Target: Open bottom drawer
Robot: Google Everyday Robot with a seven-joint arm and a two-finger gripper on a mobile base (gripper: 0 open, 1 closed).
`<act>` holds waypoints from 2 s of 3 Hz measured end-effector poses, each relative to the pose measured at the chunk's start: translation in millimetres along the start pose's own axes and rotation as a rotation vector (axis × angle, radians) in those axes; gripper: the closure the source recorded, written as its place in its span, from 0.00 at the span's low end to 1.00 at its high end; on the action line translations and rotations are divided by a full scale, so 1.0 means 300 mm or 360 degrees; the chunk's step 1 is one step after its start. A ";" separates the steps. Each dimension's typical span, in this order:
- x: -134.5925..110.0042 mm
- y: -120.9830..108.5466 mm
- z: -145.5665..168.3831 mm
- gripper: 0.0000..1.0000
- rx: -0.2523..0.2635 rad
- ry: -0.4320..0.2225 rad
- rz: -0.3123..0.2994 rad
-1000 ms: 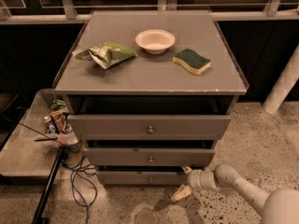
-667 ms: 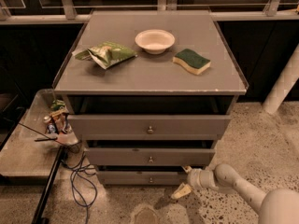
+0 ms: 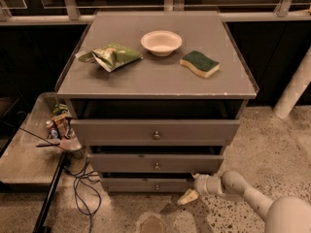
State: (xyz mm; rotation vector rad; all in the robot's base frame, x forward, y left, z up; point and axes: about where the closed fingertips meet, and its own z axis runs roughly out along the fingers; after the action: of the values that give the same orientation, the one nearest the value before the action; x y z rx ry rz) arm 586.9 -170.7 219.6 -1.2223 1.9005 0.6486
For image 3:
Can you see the clear plastic bin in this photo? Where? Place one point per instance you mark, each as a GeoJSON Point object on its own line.
{"type": "Point", "coordinates": [23, 162]}

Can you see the grey top drawer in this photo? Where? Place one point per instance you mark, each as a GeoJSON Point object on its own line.
{"type": "Point", "coordinates": [155, 132]}

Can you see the green chip bag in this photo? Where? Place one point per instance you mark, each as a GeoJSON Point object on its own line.
{"type": "Point", "coordinates": [110, 57]}

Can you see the green yellow sponge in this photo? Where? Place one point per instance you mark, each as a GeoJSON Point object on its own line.
{"type": "Point", "coordinates": [200, 64]}

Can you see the grey bottom drawer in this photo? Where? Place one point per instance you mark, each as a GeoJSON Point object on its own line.
{"type": "Point", "coordinates": [146, 185]}

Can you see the snack packages in bin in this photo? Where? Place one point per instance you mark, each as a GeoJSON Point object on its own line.
{"type": "Point", "coordinates": [62, 120]}

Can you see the black pole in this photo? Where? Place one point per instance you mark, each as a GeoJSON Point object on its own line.
{"type": "Point", "coordinates": [40, 226]}

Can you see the metal window railing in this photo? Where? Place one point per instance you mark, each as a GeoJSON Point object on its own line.
{"type": "Point", "coordinates": [82, 11]}

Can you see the grey middle drawer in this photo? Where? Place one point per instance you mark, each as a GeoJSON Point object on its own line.
{"type": "Point", "coordinates": [155, 163]}

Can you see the grey drawer cabinet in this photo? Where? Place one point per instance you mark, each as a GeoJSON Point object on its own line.
{"type": "Point", "coordinates": [158, 87]}

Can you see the soda can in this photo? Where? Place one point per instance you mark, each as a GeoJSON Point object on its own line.
{"type": "Point", "coordinates": [52, 129]}

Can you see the white bowl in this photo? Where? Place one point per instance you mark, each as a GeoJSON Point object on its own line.
{"type": "Point", "coordinates": [161, 43]}

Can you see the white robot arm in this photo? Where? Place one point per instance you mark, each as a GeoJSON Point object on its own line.
{"type": "Point", "coordinates": [274, 176]}

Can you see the grey drawer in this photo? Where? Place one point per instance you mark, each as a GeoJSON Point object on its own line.
{"type": "Point", "coordinates": [155, 132]}
{"type": "Point", "coordinates": [155, 163]}
{"type": "Point", "coordinates": [146, 185]}

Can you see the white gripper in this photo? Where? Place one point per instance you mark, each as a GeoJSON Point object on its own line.
{"type": "Point", "coordinates": [203, 184]}

